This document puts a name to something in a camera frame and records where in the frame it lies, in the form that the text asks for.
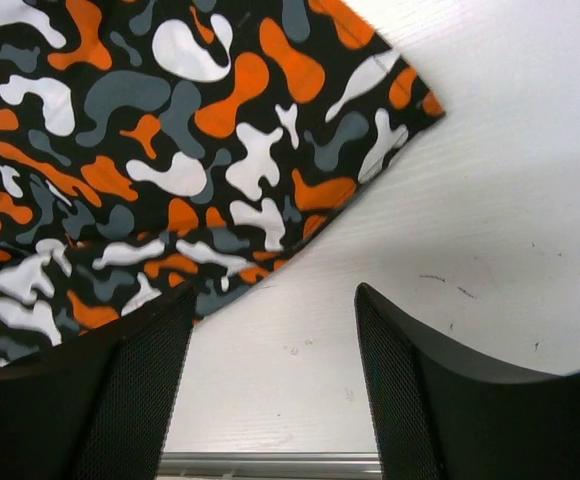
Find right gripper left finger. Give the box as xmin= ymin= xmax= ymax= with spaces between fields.
xmin=0 ymin=284 xmax=195 ymax=479

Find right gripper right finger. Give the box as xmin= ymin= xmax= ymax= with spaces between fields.
xmin=354 ymin=283 xmax=580 ymax=479

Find orange camouflage shorts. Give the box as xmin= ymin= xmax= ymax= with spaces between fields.
xmin=0 ymin=1 xmax=444 ymax=367

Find aluminium front rail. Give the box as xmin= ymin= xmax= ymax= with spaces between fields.
xmin=157 ymin=453 xmax=382 ymax=479

